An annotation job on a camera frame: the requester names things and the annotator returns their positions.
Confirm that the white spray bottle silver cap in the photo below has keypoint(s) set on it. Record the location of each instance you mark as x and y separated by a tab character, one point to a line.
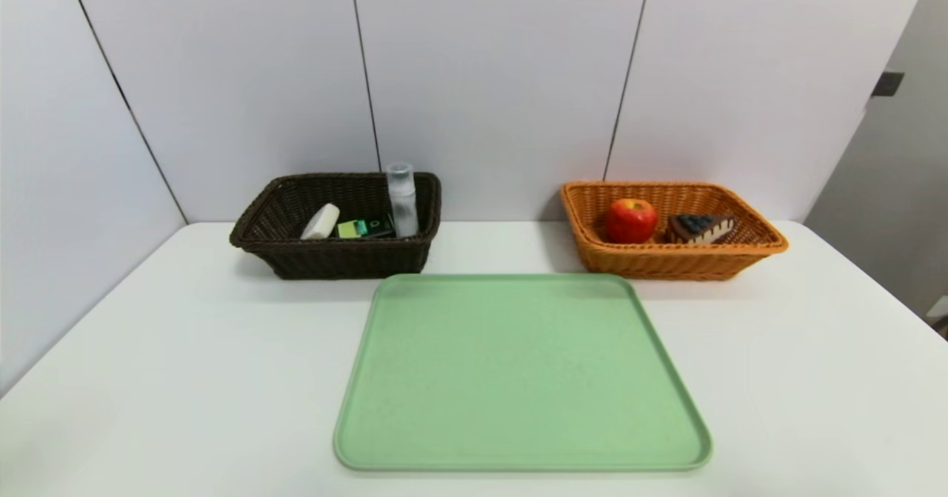
402	201

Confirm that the light green plastic tray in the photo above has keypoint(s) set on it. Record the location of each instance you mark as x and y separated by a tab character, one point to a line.
518	378

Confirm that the black pump bottle green label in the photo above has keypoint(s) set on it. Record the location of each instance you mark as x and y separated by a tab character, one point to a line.
366	227

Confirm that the orange wicker basket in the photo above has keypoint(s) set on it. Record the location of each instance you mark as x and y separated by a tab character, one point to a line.
666	264

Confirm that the red apple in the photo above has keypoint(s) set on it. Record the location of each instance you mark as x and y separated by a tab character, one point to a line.
631	221

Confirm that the white soap bar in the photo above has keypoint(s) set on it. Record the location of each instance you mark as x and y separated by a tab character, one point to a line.
321	221

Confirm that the pale box behind table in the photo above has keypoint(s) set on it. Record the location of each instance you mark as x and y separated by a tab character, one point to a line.
940	310

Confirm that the dark brown wicker basket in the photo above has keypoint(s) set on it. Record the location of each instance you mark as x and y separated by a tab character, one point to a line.
348	260

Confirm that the dark wall bracket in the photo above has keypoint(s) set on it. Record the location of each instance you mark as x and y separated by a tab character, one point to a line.
887	84

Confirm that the chocolate blueberry cake slice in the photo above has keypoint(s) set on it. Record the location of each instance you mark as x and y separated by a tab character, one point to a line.
700	228

